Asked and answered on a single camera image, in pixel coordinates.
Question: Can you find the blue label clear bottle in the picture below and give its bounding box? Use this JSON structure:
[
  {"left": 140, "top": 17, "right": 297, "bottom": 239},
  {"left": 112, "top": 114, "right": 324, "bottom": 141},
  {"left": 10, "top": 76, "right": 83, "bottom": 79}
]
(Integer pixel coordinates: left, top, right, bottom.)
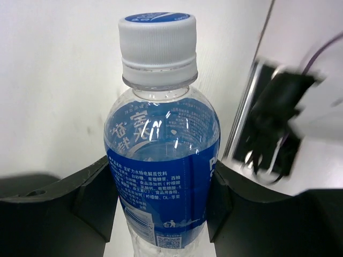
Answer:
[{"left": 103, "top": 12, "right": 220, "bottom": 256}]

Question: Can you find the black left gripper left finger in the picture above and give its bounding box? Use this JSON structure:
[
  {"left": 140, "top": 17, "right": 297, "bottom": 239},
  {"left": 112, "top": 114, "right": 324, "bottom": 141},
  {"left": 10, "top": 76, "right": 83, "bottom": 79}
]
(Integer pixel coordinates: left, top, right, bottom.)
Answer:
[{"left": 1, "top": 157, "right": 118, "bottom": 256}]

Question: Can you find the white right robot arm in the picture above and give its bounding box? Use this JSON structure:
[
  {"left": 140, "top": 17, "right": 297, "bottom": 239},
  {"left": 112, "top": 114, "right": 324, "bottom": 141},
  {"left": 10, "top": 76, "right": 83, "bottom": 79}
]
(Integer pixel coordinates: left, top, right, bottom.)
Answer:
[{"left": 238, "top": 61, "right": 342, "bottom": 185}]

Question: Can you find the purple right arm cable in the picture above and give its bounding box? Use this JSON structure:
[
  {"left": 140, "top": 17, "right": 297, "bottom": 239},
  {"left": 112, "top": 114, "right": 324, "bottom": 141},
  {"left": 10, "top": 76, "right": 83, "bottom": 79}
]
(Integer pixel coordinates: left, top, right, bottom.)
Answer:
[{"left": 249, "top": 32, "right": 343, "bottom": 177}]

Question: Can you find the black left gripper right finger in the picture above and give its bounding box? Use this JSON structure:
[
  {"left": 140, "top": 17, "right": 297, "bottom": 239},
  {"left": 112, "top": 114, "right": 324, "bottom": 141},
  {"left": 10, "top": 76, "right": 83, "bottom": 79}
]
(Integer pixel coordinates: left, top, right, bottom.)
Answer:
[{"left": 207, "top": 162, "right": 342, "bottom": 256}]

